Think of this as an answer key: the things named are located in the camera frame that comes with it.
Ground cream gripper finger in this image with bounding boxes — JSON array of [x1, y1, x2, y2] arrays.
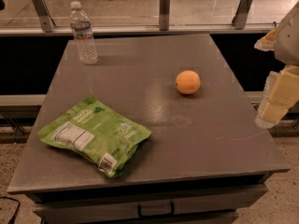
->
[[270, 65, 299, 124], [254, 28, 277, 51]]

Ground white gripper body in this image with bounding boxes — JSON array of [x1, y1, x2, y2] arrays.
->
[[255, 71, 278, 129]]

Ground green rice chip bag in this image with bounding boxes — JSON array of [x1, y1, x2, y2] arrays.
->
[[37, 96, 151, 178]]

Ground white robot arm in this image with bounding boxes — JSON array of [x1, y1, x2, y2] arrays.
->
[[254, 2, 299, 129]]

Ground orange fruit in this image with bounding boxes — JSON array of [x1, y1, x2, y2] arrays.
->
[[176, 70, 201, 94]]

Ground grey drawer cabinet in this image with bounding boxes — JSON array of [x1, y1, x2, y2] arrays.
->
[[7, 173, 292, 224]]

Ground clear plastic water bottle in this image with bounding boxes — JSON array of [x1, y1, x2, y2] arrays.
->
[[69, 1, 98, 64]]

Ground right metal railing bracket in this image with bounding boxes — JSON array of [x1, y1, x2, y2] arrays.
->
[[232, 0, 253, 30]]

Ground metal railing bracket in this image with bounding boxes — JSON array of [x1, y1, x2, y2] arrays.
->
[[159, 0, 170, 31], [232, 0, 253, 30], [32, 0, 56, 33]]

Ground middle metal railing bracket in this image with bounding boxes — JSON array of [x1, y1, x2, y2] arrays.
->
[[159, 0, 170, 31]]

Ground black drawer handle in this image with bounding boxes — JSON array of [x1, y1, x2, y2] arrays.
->
[[137, 202, 175, 218]]

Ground left metal railing bracket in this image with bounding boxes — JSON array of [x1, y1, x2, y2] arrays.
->
[[32, 0, 56, 33]]

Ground black floor cable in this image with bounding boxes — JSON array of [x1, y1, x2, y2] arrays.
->
[[0, 196, 21, 224]]

